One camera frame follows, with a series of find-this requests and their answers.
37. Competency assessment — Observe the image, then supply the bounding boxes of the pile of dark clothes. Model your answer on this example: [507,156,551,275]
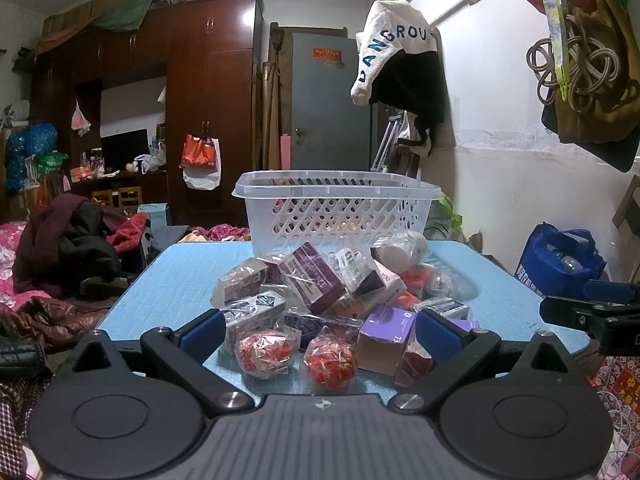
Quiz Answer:
[12,193,149,297]

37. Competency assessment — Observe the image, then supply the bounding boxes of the green plastic bag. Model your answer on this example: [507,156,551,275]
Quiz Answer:
[429,195,467,242]

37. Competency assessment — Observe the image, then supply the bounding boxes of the small blue white box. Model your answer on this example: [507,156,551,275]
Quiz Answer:
[424,297,471,322]

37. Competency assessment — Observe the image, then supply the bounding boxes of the green cloth on wardrobe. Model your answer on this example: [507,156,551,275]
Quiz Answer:
[94,0,222,34]

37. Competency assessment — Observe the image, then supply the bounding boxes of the grey white bagged box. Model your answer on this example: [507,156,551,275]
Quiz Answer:
[221,290,288,357]

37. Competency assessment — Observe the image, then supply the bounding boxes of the pink floral blanket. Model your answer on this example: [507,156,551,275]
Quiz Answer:
[0,222,32,312]

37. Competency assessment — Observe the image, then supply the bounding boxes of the white black hanging hoodie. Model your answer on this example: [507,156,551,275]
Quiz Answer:
[350,0,449,159]

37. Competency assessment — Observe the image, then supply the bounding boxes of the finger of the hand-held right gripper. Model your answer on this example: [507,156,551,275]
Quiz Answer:
[582,279,640,307]
[539,296,640,357]

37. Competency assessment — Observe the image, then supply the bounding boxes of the pale purple bagged box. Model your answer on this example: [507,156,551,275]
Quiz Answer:
[209,257,282,309]

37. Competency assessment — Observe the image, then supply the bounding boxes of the red printed cloth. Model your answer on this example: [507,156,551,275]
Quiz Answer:
[589,354,640,480]

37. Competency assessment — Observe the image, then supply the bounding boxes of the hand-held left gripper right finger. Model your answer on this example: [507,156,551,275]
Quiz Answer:
[390,308,577,416]

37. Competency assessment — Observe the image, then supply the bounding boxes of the white plastic lattice basket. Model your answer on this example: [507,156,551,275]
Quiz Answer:
[231,170,444,262]

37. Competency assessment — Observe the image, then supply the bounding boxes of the brown quilted jacket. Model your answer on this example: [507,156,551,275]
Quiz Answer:
[0,295,112,357]

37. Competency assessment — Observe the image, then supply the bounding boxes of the small white hanging plastic bag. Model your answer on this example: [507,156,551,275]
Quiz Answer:
[70,100,94,137]

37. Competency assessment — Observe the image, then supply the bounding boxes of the white box with black print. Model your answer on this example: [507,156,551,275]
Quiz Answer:
[331,247,409,319]

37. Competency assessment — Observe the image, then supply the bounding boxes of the coiled beige cord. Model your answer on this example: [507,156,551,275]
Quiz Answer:
[527,9,622,114]

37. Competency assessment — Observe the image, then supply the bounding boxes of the orange white plastic bag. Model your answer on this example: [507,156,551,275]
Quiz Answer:
[178,133,222,191]

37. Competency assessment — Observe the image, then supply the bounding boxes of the olive brown hanging bag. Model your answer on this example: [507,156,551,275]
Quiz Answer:
[539,0,640,174]

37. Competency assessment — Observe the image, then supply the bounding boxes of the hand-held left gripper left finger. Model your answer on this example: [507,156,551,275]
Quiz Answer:
[61,309,256,417]

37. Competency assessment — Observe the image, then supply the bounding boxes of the dark purple flat box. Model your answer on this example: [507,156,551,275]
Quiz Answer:
[283,310,364,352]

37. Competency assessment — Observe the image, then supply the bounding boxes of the purple-top cardboard box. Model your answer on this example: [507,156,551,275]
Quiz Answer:
[356,305,419,377]

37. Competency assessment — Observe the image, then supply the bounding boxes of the brown wooden wardrobe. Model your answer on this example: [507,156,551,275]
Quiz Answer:
[29,0,264,227]

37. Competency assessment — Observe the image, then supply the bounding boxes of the blue plastic bags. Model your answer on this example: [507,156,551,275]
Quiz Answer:
[4,122,59,197]

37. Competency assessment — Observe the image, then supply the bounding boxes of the blue shopping bag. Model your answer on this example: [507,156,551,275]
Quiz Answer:
[516,222,609,302]

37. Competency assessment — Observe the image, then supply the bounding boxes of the metal crutch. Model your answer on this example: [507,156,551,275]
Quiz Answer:
[369,114,407,174]

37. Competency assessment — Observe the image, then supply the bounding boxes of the white bottle in plastic bag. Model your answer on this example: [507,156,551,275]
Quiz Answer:
[371,232,429,274]

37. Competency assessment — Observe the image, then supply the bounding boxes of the red snack bag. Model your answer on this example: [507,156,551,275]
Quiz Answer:
[394,342,435,389]

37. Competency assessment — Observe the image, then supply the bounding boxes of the black monitor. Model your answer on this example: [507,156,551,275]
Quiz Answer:
[100,128,151,174]

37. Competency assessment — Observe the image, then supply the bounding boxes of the teal box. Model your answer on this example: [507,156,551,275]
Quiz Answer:
[137,203,171,229]

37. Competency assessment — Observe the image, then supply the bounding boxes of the red candy bag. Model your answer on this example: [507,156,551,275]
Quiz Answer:
[304,326,359,394]
[234,329,297,380]

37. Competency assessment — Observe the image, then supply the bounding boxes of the grey metal door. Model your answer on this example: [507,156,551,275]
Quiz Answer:
[289,32,374,172]

